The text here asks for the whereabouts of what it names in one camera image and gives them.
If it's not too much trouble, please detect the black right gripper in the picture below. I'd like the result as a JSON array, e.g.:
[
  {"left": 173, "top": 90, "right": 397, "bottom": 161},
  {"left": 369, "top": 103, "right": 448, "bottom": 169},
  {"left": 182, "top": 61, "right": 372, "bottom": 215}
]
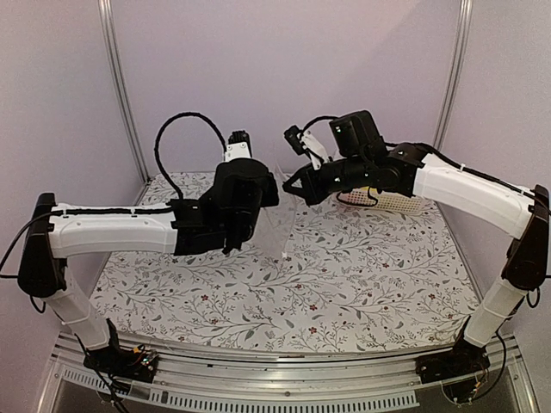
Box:
[{"left": 282, "top": 153, "right": 370, "bottom": 207}]

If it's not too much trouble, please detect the clear zip top bag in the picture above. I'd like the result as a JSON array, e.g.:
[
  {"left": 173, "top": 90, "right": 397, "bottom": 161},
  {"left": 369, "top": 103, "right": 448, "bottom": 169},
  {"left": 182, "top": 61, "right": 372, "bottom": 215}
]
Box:
[{"left": 261, "top": 141, "right": 297, "bottom": 259}]

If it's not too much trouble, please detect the white plastic basket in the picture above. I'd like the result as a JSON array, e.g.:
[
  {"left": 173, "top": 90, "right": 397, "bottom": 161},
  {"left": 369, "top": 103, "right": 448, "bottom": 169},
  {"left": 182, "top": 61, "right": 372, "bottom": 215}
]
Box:
[{"left": 335, "top": 187, "right": 433, "bottom": 215}]

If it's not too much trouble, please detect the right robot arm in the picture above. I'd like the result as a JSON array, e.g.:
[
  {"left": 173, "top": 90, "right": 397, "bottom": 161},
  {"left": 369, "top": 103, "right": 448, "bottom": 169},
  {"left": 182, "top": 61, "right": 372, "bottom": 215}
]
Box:
[{"left": 283, "top": 110, "right": 550, "bottom": 375}]

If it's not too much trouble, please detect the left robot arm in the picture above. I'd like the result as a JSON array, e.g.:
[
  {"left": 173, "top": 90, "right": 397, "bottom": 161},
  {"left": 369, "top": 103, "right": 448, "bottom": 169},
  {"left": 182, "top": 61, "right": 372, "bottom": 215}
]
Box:
[{"left": 17, "top": 158, "right": 279, "bottom": 373}]

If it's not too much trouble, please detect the floral patterned table mat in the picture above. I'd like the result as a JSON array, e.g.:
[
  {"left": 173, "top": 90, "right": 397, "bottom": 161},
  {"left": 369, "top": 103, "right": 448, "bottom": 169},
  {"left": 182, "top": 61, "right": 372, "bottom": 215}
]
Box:
[{"left": 82, "top": 171, "right": 486, "bottom": 354}]

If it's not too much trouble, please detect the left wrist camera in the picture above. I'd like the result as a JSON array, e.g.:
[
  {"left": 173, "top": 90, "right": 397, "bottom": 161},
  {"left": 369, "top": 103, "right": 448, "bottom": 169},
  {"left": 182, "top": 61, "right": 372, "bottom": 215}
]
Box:
[{"left": 224, "top": 130, "right": 252, "bottom": 162}]

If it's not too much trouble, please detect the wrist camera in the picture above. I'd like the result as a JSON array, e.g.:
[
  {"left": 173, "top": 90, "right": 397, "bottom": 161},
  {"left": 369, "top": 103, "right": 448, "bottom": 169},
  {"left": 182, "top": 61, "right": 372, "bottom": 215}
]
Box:
[
  {"left": 224, "top": 130, "right": 252, "bottom": 162},
  {"left": 283, "top": 125, "right": 331, "bottom": 170}
]

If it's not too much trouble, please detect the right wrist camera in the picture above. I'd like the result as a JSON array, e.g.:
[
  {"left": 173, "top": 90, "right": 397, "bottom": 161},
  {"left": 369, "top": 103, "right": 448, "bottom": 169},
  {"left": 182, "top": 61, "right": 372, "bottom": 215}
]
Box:
[{"left": 283, "top": 125, "right": 331, "bottom": 170}]

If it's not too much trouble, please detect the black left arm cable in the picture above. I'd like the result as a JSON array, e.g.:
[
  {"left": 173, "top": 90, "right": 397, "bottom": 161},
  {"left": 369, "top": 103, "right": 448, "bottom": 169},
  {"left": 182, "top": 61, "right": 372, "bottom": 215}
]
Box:
[{"left": 0, "top": 112, "right": 228, "bottom": 280}]

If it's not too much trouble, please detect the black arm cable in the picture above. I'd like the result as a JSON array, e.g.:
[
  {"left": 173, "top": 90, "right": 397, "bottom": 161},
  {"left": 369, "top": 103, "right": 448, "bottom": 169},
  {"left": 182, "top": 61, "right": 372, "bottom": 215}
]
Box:
[
  {"left": 300, "top": 114, "right": 551, "bottom": 207},
  {"left": 0, "top": 112, "right": 228, "bottom": 280}
]

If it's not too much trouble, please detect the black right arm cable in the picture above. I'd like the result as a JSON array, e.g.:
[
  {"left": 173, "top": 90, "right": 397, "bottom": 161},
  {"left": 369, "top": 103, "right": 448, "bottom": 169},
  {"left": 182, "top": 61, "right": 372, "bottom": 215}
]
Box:
[{"left": 300, "top": 114, "right": 551, "bottom": 207}]

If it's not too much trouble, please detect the aluminium front rail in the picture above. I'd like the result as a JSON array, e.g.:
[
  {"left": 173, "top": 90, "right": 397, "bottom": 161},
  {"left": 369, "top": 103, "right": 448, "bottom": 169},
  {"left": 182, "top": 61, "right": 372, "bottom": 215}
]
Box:
[{"left": 35, "top": 335, "right": 539, "bottom": 413}]

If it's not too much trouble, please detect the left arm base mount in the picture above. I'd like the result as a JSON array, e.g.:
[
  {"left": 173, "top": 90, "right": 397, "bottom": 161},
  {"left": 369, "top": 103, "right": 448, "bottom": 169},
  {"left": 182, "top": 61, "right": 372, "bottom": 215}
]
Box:
[{"left": 84, "top": 319, "right": 158, "bottom": 383}]

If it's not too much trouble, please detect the left aluminium frame post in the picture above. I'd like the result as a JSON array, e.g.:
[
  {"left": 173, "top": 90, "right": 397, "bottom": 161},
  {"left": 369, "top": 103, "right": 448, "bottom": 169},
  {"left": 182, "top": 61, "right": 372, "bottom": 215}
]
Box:
[{"left": 97, "top": 0, "right": 151, "bottom": 184}]

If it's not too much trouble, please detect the aluminium frame post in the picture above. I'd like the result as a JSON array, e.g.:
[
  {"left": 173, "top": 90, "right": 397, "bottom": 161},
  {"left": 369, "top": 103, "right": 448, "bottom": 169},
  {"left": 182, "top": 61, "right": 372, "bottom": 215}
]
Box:
[
  {"left": 433, "top": 0, "right": 474, "bottom": 150},
  {"left": 97, "top": 0, "right": 151, "bottom": 184}
]

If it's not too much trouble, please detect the right aluminium frame post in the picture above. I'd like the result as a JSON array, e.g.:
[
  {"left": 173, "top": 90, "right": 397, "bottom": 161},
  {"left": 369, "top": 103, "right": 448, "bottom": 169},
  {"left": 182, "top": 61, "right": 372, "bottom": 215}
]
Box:
[{"left": 433, "top": 0, "right": 474, "bottom": 150}]

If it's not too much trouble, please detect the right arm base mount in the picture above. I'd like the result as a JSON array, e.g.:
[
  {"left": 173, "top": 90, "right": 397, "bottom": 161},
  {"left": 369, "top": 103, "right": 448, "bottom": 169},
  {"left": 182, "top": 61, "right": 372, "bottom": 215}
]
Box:
[{"left": 415, "top": 331, "right": 490, "bottom": 384}]

